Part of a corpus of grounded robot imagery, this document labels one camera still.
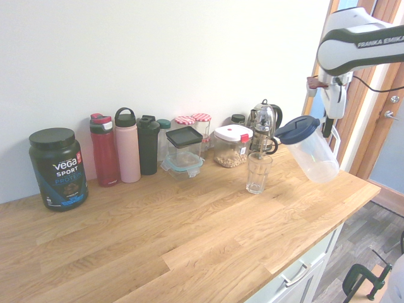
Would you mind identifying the grey door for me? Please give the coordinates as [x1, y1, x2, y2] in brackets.
[367, 61, 404, 192]

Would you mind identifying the clear bottle with green cap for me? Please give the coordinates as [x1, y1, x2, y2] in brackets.
[156, 118, 172, 162]

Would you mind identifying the glass French press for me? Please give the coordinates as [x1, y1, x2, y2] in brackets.
[250, 105, 280, 159]

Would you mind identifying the clear faceted drinking glass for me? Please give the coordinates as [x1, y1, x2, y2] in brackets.
[246, 151, 273, 195]

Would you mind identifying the clear pitcher with blue lid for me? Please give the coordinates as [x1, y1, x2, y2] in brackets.
[274, 115, 342, 185]

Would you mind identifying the glass container with teal lid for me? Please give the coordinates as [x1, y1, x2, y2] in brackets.
[160, 151, 205, 181]

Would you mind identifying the silver drawer handle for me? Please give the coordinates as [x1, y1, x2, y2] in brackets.
[280, 259, 312, 288]

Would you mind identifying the red water bottle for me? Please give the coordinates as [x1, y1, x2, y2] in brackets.
[89, 113, 121, 188]

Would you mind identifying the cereal container with white lid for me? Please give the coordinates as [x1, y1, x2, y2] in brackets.
[213, 124, 254, 169]

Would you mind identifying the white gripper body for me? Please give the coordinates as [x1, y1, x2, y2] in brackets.
[321, 82, 348, 120]

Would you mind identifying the tall jar red checked lid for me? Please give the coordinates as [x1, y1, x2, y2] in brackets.
[192, 112, 213, 149]
[174, 116, 197, 134]

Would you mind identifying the dark green shaker bottle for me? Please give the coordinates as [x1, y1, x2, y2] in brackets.
[136, 114, 161, 176]

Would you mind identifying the black Vega protein tub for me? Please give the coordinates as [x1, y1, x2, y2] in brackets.
[28, 127, 90, 213]

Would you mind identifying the jar with black lid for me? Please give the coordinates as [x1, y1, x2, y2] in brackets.
[230, 113, 247, 128]

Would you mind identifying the square container with black lid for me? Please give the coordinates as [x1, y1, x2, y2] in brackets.
[165, 126, 204, 159]

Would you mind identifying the pink bottle with black cap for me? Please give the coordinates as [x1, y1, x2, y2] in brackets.
[114, 107, 142, 184]

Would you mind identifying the pale kitchen cabinet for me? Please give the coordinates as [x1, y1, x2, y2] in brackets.
[245, 220, 345, 303]

